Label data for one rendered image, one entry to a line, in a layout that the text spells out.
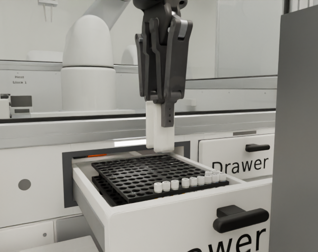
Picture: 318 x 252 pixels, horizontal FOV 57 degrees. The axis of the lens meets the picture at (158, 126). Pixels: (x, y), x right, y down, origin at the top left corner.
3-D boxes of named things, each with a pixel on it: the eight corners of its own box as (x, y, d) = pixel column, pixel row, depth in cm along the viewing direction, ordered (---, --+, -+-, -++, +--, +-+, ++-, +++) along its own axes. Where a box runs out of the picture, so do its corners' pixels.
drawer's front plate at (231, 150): (286, 171, 83) (289, 133, 81) (201, 186, 70) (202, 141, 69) (281, 170, 84) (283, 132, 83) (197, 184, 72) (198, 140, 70)
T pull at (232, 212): (270, 221, 34) (270, 210, 34) (218, 235, 31) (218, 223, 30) (247, 210, 37) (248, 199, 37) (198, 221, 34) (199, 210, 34)
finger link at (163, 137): (172, 101, 41) (174, 101, 41) (171, 149, 42) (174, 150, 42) (153, 101, 40) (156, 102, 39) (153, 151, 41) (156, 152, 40)
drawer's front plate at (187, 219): (301, 248, 43) (306, 176, 41) (111, 315, 30) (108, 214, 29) (291, 243, 44) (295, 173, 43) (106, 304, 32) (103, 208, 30)
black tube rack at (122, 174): (227, 218, 49) (228, 181, 48) (129, 242, 41) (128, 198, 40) (166, 181, 69) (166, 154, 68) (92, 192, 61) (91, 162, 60)
